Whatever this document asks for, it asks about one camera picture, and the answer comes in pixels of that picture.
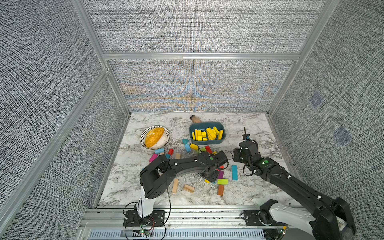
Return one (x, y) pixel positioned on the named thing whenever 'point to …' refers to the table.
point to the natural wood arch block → (189, 188)
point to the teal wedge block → (185, 141)
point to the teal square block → (167, 156)
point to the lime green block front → (222, 181)
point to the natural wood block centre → (178, 156)
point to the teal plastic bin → (203, 126)
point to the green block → (203, 149)
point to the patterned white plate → (162, 142)
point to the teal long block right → (234, 172)
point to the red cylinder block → (170, 151)
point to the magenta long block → (153, 157)
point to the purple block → (220, 174)
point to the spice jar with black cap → (195, 119)
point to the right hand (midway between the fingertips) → (237, 147)
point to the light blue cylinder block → (159, 150)
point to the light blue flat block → (187, 148)
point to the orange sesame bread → (153, 136)
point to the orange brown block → (221, 190)
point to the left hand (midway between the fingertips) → (213, 177)
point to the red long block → (208, 149)
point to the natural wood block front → (175, 186)
